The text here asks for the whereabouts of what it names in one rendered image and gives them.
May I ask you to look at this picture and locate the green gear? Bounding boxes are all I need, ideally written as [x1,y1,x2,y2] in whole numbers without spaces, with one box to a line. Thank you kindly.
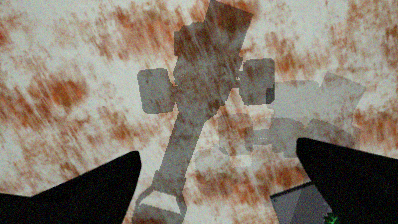
[324,211,342,224]

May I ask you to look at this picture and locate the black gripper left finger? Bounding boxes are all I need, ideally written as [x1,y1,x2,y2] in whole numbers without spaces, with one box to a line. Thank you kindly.
[0,151,141,224]

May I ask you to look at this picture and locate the grey board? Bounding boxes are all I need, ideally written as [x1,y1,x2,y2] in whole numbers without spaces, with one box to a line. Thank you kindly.
[270,181,332,224]

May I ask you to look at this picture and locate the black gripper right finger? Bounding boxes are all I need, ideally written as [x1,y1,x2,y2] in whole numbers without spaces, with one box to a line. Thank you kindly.
[296,138,398,224]

